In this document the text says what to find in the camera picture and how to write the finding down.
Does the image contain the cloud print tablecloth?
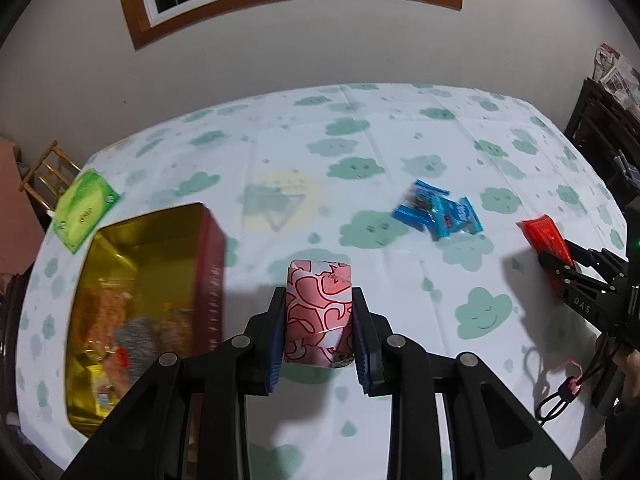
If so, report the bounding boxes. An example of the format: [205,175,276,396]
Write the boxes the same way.
[15,82,628,480]

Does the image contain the dark blue snack packet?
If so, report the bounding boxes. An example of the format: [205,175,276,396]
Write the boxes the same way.
[115,316,168,378]

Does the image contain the orange snack packet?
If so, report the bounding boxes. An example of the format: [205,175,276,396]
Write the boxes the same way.
[86,287,128,346]

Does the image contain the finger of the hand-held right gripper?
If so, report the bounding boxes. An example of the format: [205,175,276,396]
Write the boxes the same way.
[564,240,629,274]
[537,250,583,306]

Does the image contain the small wooden chair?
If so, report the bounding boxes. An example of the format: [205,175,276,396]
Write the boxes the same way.
[20,140,83,211]

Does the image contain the pink cloth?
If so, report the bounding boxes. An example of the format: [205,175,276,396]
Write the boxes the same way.
[0,137,46,276]

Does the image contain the stack of newspapers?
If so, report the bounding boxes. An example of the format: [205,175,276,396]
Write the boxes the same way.
[592,45,640,111]

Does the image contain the yellow snack packet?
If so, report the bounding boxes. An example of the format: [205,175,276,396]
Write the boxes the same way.
[74,350,118,413]

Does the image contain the green tissue pack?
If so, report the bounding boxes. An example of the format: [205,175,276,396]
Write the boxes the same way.
[52,169,122,254]

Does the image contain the brown and gold tin box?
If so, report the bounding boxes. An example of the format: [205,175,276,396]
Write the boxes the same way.
[65,203,227,438]

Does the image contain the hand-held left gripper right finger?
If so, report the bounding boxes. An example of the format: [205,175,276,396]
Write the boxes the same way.
[351,286,583,480]

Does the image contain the pink strap with cord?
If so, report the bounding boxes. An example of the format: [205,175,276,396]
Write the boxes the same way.
[535,360,608,423]

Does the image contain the pink and white snack packet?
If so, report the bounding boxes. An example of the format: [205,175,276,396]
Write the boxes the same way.
[284,258,356,370]

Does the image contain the red snack packet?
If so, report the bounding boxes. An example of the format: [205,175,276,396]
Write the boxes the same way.
[519,214,576,291]

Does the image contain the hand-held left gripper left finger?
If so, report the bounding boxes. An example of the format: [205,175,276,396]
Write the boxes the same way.
[60,286,288,480]

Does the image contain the dark wooden cabinet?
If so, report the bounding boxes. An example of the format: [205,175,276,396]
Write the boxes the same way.
[564,77,640,211]

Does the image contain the person's right hand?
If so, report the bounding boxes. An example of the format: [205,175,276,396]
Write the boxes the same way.
[612,347,640,403]

